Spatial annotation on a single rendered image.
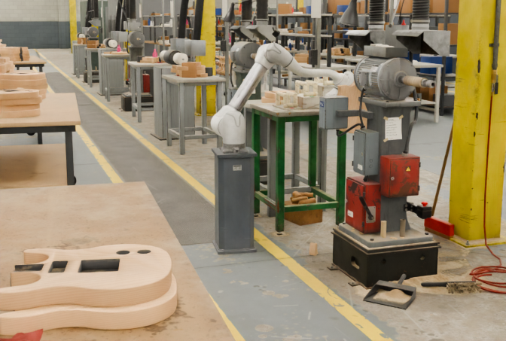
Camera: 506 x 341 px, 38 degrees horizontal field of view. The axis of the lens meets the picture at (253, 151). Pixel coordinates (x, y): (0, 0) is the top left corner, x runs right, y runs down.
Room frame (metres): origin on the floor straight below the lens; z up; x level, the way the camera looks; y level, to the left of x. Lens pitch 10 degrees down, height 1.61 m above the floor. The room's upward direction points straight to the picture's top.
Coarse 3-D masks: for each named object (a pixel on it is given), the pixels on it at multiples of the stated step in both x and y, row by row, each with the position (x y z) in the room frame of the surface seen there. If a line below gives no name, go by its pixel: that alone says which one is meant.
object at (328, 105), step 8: (320, 96) 4.65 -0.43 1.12; (328, 96) 4.64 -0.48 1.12; (336, 96) 4.64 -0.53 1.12; (344, 96) 4.64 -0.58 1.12; (320, 104) 4.64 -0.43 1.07; (328, 104) 4.57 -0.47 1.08; (336, 104) 4.59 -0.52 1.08; (344, 104) 4.61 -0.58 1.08; (320, 112) 4.64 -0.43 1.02; (328, 112) 4.57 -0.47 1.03; (320, 120) 4.64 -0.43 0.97; (328, 120) 4.57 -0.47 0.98; (336, 120) 4.59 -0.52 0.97; (344, 120) 4.61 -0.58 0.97; (328, 128) 4.58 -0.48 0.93; (336, 128) 4.59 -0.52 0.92; (344, 128) 4.61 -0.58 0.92; (352, 128) 4.56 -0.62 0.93; (360, 128) 4.51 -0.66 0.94
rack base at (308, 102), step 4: (292, 96) 5.72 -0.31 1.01; (300, 96) 5.56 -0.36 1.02; (308, 96) 5.56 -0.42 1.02; (316, 96) 5.56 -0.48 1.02; (292, 100) 5.72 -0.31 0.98; (300, 100) 5.55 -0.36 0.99; (304, 100) 5.51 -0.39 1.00; (308, 100) 5.52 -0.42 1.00; (312, 100) 5.53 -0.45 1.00; (316, 100) 5.54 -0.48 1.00; (300, 104) 5.55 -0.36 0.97; (304, 104) 5.51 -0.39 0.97; (308, 104) 5.52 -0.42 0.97; (312, 104) 5.53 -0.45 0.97; (316, 104) 5.54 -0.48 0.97; (304, 108) 5.51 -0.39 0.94; (308, 108) 5.52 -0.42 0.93; (312, 108) 5.53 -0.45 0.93; (316, 108) 5.54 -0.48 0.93
